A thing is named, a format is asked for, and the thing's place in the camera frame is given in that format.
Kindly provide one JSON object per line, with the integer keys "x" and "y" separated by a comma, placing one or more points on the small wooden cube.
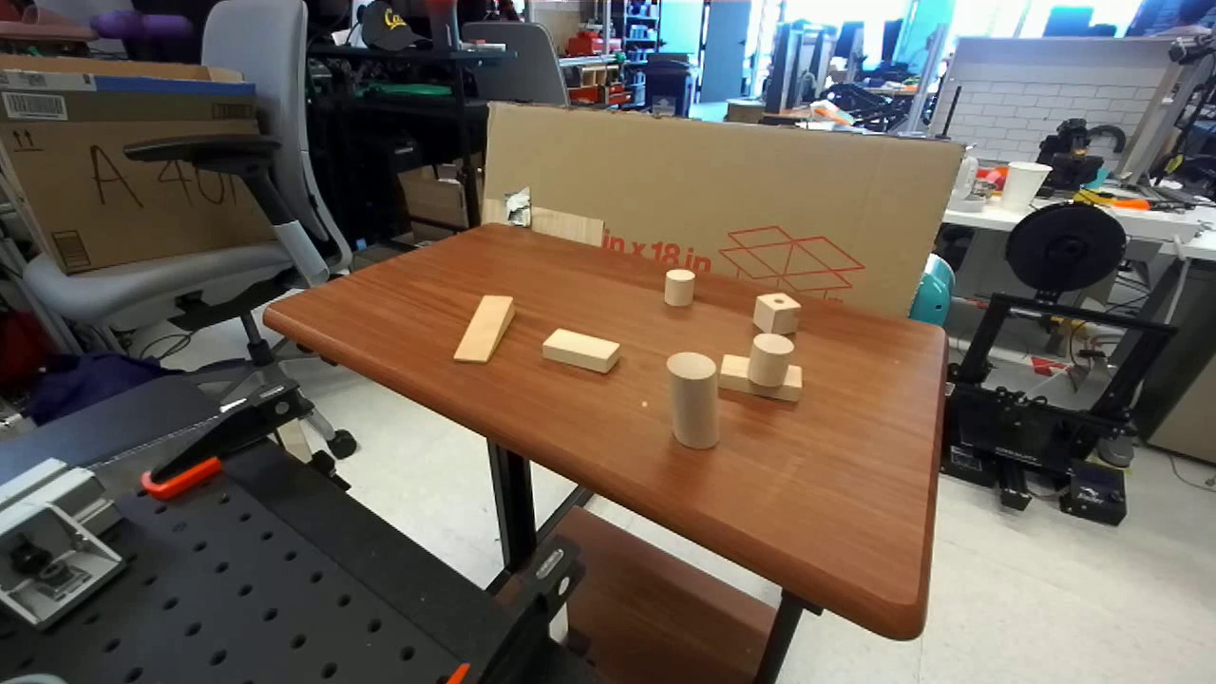
{"x": 778, "y": 311}

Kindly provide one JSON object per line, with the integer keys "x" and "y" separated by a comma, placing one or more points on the rectangular wooden block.
{"x": 582, "y": 352}

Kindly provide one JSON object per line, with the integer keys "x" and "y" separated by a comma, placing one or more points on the small wooden cylinder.
{"x": 680, "y": 287}

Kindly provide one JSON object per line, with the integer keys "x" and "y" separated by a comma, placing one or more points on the large wooden cylinder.
{"x": 695, "y": 387}

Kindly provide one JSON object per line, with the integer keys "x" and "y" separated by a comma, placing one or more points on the thin wooden plank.
{"x": 485, "y": 329}

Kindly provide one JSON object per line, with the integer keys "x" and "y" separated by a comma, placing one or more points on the flat wooden base block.
{"x": 734, "y": 379}

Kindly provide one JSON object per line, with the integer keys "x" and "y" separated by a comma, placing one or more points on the medium wooden cylinder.
{"x": 771, "y": 358}

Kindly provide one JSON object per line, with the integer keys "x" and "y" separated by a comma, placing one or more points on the black table leg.
{"x": 515, "y": 505}

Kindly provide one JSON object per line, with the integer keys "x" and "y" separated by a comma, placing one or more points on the large cardboard box panel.
{"x": 839, "y": 216}

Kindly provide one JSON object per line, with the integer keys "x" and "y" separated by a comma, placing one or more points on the black perforated workbench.
{"x": 263, "y": 575}

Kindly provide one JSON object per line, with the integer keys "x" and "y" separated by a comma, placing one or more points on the black 3D printer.
{"x": 1046, "y": 380}

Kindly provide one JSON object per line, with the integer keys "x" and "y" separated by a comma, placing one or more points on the white cup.
{"x": 1020, "y": 186}

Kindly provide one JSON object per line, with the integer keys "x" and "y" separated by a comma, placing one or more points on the grey office chair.
{"x": 101, "y": 308}

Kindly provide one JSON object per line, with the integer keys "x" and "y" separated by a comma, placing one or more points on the brown cardboard box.
{"x": 70, "y": 129}

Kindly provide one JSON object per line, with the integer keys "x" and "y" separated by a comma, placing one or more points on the orange handled black clamp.
{"x": 236, "y": 432}

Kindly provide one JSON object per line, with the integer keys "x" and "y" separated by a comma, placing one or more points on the grey metal bracket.
{"x": 56, "y": 550}

